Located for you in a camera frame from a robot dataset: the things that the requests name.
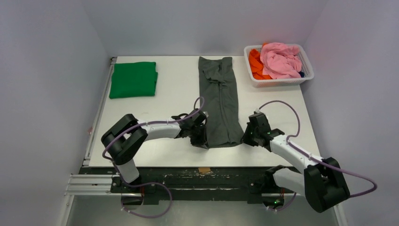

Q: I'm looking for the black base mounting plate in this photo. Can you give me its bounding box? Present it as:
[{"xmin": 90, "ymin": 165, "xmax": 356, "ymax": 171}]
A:
[{"xmin": 79, "ymin": 167, "xmax": 293, "ymax": 206}]

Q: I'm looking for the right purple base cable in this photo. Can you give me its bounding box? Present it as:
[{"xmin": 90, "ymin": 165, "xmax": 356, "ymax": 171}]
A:
[{"xmin": 265, "ymin": 192, "xmax": 297, "ymax": 213}]

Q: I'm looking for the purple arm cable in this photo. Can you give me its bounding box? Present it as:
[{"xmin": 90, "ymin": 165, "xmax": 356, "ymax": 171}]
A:
[
  {"xmin": 102, "ymin": 96, "xmax": 206, "ymax": 218},
  {"xmin": 257, "ymin": 100, "xmax": 378, "ymax": 199}
]

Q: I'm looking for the pink crumpled t-shirt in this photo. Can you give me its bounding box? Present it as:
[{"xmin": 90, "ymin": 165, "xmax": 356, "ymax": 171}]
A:
[{"xmin": 260, "ymin": 42, "xmax": 302, "ymax": 80}]

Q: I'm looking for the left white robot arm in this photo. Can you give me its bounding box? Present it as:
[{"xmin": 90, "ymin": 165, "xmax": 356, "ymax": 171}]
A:
[{"xmin": 101, "ymin": 108, "xmax": 207, "ymax": 186}]

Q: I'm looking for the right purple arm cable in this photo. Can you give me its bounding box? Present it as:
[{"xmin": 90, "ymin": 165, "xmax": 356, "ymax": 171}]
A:
[{"xmin": 257, "ymin": 100, "xmax": 378, "ymax": 199}]

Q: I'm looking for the brown tape piece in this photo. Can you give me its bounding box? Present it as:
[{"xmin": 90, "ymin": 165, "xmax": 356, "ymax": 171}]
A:
[{"xmin": 198, "ymin": 167, "xmax": 212, "ymax": 175}]

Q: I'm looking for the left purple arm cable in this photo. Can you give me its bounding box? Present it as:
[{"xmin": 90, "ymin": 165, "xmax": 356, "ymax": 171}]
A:
[{"xmin": 102, "ymin": 96, "xmax": 206, "ymax": 218}]

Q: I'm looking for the dark grey t-shirt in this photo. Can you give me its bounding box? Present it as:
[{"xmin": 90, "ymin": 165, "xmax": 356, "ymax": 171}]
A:
[{"xmin": 198, "ymin": 56, "xmax": 244, "ymax": 148}]

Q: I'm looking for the orange t-shirt in basket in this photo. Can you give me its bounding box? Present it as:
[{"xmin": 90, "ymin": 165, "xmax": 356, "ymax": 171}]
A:
[{"xmin": 248, "ymin": 49, "xmax": 272, "ymax": 80}]

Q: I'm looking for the folded green t-shirt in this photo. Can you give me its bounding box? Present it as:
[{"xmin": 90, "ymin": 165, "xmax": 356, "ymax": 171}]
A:
[{"xmin": 109, "ymin": 62, "xmax": 158, "ymax": 99}]

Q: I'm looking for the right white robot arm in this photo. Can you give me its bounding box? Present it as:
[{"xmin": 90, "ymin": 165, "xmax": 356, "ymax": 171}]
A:
[{"xmin": 242, "ymin": 112, "xmax": 351, "ymax": 213}]

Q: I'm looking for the white plastic laundry basket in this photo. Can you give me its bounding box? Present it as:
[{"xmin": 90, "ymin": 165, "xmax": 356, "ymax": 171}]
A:
[{"xmin": 244, "ymin": 43, "xmax": 314, "ymax": 88}]

